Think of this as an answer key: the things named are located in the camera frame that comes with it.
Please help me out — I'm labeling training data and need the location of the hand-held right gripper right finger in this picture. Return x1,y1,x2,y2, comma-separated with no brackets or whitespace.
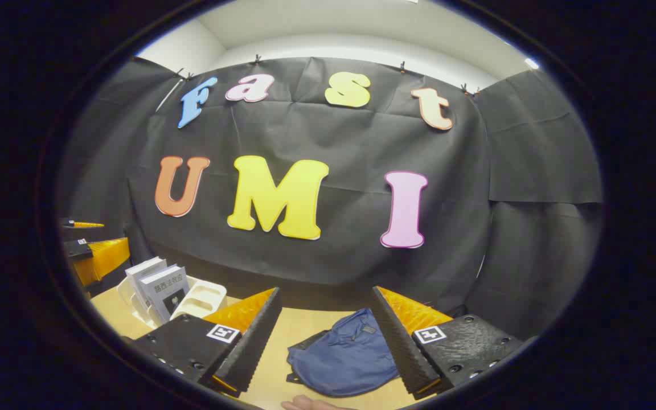
371,286,527,401

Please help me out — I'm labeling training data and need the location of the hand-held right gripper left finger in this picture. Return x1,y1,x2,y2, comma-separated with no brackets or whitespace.
132,286,283,398

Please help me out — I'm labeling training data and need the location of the blue schoolbag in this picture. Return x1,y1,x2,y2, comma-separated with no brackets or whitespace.
286,308,401,397

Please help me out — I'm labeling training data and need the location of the grey book with dark picture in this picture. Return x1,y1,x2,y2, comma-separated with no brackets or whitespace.
139,265,190,326

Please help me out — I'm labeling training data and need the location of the white plastic bookshelf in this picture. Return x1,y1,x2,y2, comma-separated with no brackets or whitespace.
116,273,228,330

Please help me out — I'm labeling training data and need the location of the black backdrop cloth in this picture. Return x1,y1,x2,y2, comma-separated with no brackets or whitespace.
58,56,605,342

